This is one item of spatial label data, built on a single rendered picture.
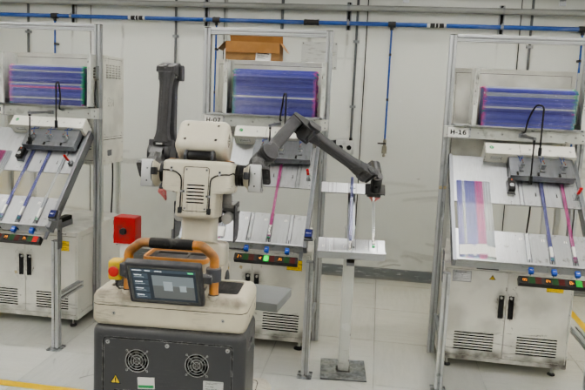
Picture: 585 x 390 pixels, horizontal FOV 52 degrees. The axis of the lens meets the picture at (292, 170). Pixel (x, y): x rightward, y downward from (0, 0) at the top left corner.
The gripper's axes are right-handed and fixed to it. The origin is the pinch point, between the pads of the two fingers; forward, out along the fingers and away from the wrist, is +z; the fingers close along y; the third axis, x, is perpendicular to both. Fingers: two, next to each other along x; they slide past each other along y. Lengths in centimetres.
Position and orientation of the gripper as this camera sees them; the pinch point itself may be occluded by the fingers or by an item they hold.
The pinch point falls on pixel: (373, 199)
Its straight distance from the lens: 314.8
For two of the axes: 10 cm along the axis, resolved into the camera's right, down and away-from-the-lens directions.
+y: -10.0, -0.6, 0.6
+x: -0.8, 7.6, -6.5
